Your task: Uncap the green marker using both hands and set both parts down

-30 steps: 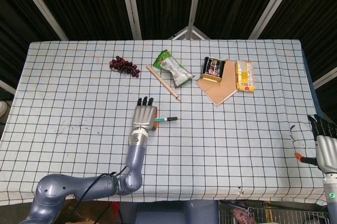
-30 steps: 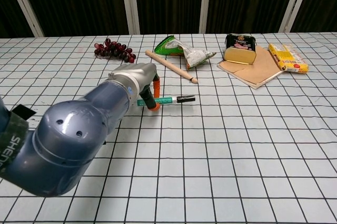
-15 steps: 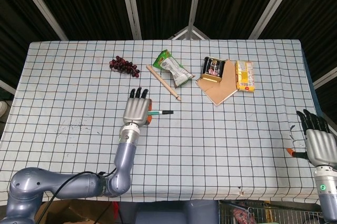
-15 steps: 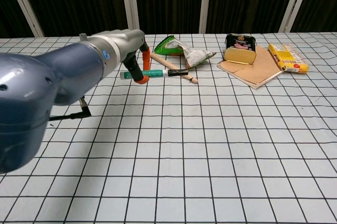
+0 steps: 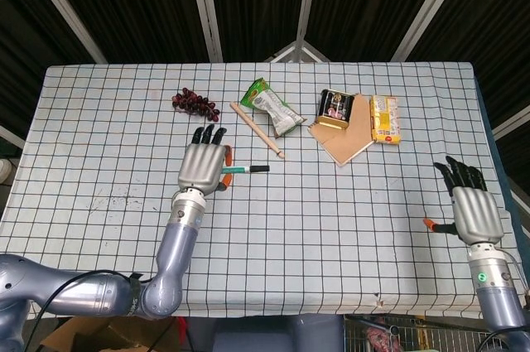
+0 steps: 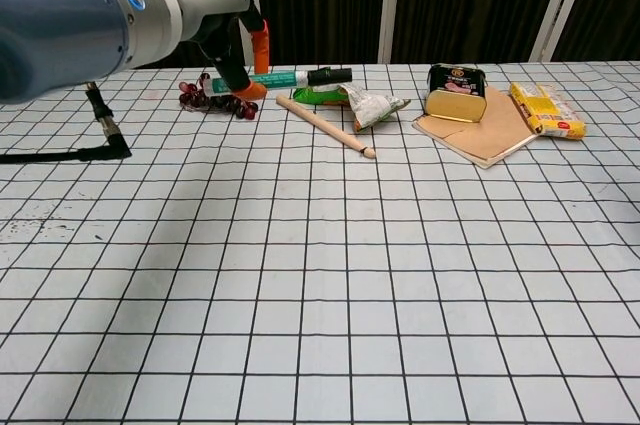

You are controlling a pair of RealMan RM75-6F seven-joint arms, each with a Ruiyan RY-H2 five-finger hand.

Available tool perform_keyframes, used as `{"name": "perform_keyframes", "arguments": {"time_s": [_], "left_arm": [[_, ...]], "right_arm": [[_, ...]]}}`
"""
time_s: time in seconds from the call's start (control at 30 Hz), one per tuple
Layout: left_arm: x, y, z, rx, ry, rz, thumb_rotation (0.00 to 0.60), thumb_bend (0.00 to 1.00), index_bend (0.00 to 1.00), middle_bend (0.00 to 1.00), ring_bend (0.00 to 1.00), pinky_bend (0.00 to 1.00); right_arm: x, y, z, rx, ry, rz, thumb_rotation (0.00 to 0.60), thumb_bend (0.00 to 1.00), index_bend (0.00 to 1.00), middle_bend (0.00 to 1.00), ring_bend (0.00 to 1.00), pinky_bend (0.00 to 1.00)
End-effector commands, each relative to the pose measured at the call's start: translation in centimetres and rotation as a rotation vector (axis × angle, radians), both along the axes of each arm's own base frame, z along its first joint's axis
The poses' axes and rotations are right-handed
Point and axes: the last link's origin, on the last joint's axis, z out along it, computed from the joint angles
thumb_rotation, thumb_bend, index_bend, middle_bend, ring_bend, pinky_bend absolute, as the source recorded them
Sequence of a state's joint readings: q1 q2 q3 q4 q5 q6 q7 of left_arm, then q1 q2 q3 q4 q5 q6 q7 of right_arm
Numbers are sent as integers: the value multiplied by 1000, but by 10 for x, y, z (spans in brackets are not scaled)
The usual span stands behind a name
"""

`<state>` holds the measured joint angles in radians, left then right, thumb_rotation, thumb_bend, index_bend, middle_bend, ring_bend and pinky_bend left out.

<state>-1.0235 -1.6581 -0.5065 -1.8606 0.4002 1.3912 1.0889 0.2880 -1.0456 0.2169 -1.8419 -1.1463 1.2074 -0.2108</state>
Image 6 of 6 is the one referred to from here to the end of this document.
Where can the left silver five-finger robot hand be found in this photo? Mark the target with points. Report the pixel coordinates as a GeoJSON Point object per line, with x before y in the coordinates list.
{"type": "Point", "coordinates": [215, 0]}

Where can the green and white marker body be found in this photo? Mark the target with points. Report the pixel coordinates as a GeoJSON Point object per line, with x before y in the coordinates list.
{"type": "Point", "coordinates": [270, 80]}

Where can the black marker cap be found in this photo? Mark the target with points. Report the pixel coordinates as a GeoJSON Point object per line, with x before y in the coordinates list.
{"type": "Point", "coordinates": [330, 75]}

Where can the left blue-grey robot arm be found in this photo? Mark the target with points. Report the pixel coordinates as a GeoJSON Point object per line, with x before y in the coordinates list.
{"type": "Point", "coordinates": [65, 25]}

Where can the dark pleated curtain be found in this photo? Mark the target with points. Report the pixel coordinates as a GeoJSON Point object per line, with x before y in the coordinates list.
{"type": "Point", "coordinates": [325, 5]}

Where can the dark red grape bunch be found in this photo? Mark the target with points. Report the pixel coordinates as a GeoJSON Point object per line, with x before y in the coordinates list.
{"type": "Point", "coordinates": [240, 107]}

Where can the light wooden stick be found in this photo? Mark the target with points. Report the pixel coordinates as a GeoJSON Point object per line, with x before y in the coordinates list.
{"type": "Point", "coordinates": [325, 126]}

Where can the green and white snack bag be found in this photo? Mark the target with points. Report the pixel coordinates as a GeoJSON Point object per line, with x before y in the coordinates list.
{"type": "Point", "coordinates": [372, 109]}

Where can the black and gold meat can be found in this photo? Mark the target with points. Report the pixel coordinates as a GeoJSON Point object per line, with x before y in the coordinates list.
{"type": "Point", "coordinates": [455, 107]}

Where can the white black grid tablecloth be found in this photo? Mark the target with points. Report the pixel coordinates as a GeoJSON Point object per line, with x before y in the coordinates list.
{"type": "Point", "coordinates": [320, 305]}

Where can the yellow biscuit package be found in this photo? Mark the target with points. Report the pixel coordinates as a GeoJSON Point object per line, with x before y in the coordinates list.
{"type": "Point", "coordinates": [547, 112]}

